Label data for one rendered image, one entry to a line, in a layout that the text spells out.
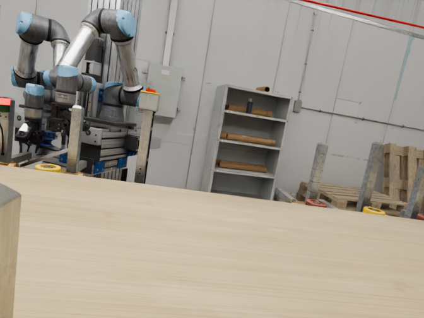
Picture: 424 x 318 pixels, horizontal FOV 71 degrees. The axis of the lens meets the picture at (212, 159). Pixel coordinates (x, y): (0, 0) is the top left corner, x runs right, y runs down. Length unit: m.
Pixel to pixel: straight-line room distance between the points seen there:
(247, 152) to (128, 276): 3.77
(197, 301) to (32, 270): 0.25
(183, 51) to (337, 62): 2.22
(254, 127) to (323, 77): 1.24
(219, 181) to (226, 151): 0.44
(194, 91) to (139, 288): 3.60
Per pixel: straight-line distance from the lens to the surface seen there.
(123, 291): 0.50
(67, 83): 1.34
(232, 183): 4.24
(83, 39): 1.62
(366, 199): 1.49
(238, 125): 4.12
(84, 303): 0.47
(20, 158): 1.55
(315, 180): 1.35
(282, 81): 4.37
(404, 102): 5.58
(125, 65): 1.71
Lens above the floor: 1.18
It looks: 9 degrees down
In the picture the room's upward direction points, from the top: 10 degrees clockwise
